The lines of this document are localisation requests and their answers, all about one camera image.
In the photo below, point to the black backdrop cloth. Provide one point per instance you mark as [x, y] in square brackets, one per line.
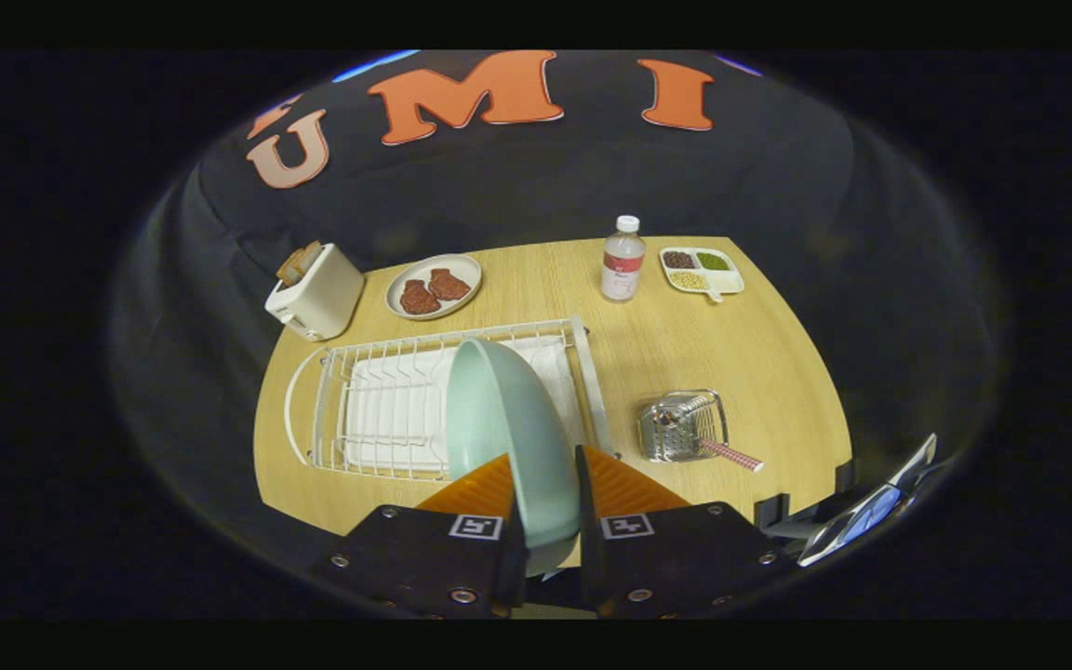
[517, 186]

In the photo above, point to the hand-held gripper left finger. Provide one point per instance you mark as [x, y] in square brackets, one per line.
[510, 572]

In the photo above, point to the pile of green beans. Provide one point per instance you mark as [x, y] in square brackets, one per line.
[712, 261]

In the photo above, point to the light green plate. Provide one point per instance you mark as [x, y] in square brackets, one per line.
[508, 428]

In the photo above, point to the pile of dark red beans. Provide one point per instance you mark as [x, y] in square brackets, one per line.
[678, 260]

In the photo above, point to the toast bread slice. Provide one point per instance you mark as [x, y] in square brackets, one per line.
[310, 253]
[288, 270]

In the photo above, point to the white divided tray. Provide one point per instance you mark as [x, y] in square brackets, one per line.
[727, 284]

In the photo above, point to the white toaster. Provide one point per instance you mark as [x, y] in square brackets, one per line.
[322, 298]

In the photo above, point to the beige oval dish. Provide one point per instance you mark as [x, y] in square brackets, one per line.
[424, 265]

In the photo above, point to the clear bottle with red label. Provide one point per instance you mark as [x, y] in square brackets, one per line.
[623, 270]

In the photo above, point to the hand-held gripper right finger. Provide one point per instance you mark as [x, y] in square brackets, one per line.
[587, 549]

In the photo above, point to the red meat slice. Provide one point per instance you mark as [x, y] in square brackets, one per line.
[419, 298]
[449, 284]

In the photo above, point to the pile of yellow beans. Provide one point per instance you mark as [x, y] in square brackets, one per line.
[687, 279]

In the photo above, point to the white drip tray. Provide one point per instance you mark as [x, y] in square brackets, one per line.
[396, 409]

